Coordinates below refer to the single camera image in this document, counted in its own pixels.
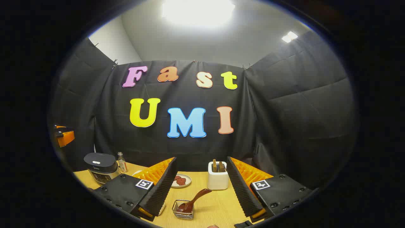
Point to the small ceiling light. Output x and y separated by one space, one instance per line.
289 36

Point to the square glass container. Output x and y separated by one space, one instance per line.
183 216

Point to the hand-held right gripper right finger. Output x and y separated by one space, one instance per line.
242 190

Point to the large ceiling light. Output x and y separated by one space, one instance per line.
197 12

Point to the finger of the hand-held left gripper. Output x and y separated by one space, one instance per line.
66 137

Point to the small clear glass bottle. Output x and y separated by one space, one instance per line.
122 165

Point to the black backdrop cloth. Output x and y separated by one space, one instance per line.
284 126

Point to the brown wooden spoon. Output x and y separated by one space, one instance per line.
197 196

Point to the dark grey rice cooker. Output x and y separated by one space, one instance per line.
101 164

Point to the white divided bean dish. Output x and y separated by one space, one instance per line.
136 173

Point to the round white plate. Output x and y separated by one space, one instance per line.
187 180

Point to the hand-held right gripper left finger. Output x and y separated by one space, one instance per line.
161 190

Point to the white chopstick holder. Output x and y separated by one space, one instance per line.
217 180

